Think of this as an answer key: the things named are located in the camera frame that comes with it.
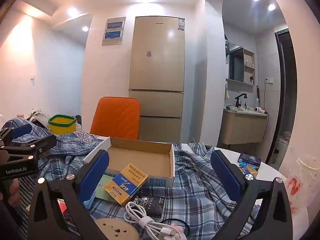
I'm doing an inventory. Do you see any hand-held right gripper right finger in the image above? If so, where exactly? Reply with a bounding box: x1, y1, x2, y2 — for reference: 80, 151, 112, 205
210, 149, 293, 240

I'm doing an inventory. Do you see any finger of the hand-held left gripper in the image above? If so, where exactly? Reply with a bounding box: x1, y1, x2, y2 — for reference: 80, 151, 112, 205
0, 133, 57, 167
0, 123, 33, 146

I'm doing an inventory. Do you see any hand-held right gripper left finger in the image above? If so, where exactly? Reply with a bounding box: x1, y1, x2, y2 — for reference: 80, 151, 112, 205
27, 149, 110, 240

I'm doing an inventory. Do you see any green card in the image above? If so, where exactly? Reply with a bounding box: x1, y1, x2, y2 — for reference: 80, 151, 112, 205
94, 174, 115, 202

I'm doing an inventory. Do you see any yellow cigarette pack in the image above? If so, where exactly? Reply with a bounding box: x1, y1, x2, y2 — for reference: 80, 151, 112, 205
103, 163, 149, 207
240, 166, 258, 178

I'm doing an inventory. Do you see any cardboard box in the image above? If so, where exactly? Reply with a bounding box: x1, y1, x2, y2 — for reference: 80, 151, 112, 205
82, 136, 175, 188

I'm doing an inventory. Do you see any beige round disc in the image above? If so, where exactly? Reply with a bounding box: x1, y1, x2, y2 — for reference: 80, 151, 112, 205
96, 217, 139, 240

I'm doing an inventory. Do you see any white charging cable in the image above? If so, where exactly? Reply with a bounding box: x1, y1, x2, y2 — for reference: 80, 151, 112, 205
124, 201, 188, 240

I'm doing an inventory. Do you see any black tissue pack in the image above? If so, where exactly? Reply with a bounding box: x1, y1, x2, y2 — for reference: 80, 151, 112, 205
130, 190, 166, 218

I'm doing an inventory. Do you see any pink bunny hair tie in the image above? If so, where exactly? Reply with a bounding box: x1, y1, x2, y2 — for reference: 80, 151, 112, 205
160, 219, 190, 235

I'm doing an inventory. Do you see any person's left hand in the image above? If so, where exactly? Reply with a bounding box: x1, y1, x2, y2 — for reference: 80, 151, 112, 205
7, 179, 20, 207

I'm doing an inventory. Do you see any white cloth bag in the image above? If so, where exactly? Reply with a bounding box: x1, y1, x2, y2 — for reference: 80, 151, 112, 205
25, 109, 50, 125

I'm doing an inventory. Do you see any yellow container green rim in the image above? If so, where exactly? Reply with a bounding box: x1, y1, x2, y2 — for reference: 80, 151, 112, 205
48, 114, 77, 134

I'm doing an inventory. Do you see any blue plaid shirt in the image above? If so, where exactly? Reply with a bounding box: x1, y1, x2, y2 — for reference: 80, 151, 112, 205
0, 117, 260, 240

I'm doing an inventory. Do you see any dark blue box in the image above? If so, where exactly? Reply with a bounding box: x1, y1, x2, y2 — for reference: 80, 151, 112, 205
237, 153, 262, 165

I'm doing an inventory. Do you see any rhinestone sheet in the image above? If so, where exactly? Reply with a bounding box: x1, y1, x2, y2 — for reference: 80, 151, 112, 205
75, 131, 105, 140

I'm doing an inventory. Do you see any red flat item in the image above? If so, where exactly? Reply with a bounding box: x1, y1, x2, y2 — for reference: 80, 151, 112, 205
57, 199, 73, 220

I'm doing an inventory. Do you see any beige vanity cabinet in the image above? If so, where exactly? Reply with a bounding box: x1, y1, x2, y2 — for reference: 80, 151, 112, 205
221, 109, 269, 145

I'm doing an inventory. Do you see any orange chair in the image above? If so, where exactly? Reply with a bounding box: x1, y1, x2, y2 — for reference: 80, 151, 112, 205
89, 96, 141, 140

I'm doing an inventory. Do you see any white toilet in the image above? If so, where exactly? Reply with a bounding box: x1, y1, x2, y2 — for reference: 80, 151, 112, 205
275, 134, 292, 160

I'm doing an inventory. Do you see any clear printed plastic bag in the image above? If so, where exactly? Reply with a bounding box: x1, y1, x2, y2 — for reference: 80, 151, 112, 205
285, 152, 320, 218

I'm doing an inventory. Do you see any black faucet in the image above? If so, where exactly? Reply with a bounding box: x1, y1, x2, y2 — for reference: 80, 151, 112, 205
234, 93, 248, 108

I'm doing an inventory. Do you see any bathroom mirror cabinet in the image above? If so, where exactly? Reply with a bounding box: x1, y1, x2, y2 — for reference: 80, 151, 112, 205
226, 41, 255, 87

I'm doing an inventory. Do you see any beige refrigerator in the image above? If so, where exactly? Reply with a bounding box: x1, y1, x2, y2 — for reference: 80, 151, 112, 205
129, 16, 186, 143

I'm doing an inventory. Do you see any dark door frame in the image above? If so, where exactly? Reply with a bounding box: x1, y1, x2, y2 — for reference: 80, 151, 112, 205
265, 30, 298, 165

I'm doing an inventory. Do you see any grey wall panel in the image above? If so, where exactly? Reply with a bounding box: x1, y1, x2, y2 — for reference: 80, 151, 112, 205
102, 17, 126, 46

